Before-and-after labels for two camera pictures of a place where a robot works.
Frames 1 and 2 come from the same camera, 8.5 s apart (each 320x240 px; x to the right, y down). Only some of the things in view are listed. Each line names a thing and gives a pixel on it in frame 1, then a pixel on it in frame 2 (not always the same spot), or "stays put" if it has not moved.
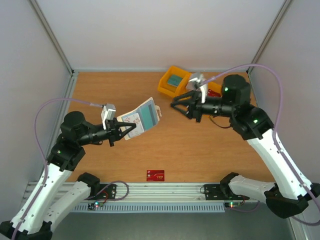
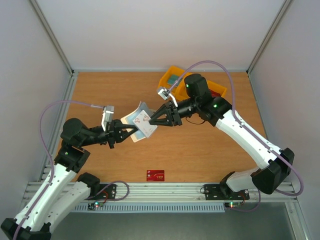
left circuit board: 91,206 stays put
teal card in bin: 174,80 stays put
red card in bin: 211,93 stays put
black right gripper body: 193,107 to 175,114
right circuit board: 231,204 stays put
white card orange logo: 133,118 to 141,122
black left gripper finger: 118,124 stays put
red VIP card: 155,175 stays put
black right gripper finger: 189,113 to 168,118
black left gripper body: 111,131 stays put
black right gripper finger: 194,95 to 164,109
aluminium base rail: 188,191 stays put
